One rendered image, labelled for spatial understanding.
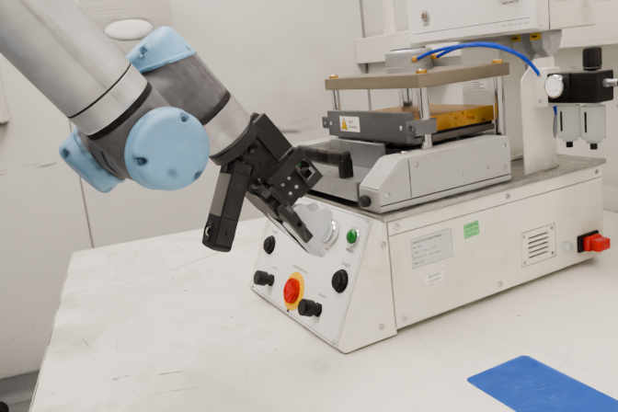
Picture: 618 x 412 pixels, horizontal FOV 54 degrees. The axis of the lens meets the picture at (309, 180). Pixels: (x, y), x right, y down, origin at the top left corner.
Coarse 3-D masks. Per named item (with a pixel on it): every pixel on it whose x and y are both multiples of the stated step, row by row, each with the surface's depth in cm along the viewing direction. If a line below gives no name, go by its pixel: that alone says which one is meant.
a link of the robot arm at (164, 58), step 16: (160, 32) 67; (176, 32) 69; (144, 48) 66; (160, 48) 66; (176, 48) 67; (144, 64) 66; (160, 64) 66; (176, 64) 67; (192, 64) 69; (160, 80) 67; (176, 80) 67; (192, 80) 68; (208, 80) 70; (176, 96) 68; (192, 96) 69; (208, 96) 70; (224, 96) 71; (192, 112) 69; (208, 112) 70
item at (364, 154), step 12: (336, 144) 103; (348, 144) 100; (360, 144) 96; (372, 144) 93; (360, 156) 97; (372, 156) 94; (312, 168) 101; (324, 168) 99; (336, 168) 98; (360, 168) 96; (324, 180) 94; (336, 180) 91; (348, 180) 88; (360, 180) 87; (324, 192) 95; (336, 192) 92; (348, 192) 89
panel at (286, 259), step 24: (336, 216) 91; (360, 216) 86; (288, 240) 102; (336, 240) 90; (360, 240) 84; (264, 264) 107; (288, 264) 100; (312, 264) 94; (336, 264) 88; (264, 288) 105; (312, 288) 92; (288, 312) 96; (336, 312) 85; (336, 336) 84
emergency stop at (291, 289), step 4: (288, 280) 97; (292, 280) 95; (296, 280) 95; (288, 284) 96; (292, 284) 95; (296, 284) 95; (284, 288) 97; (288, 288) 96; (292, 288) 95; (296, 288) 94; (284, 292) 97; (288, 292) 96; (292, 292) 94; (296, 292) 94; (284, 296) 96; (288, 296) 95; (292, 296) 94; (296, 296) 94; (288, 300) 95; (292, 300) 94
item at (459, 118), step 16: (416, 96) 101; (416, 112) 99; (432, 112) 96; (448, 112) 94; (464, 112) 95; (480, 112) 97; (448, 128) 94; (464, 128) 96; (480, 128) 97; (416, 144) 91
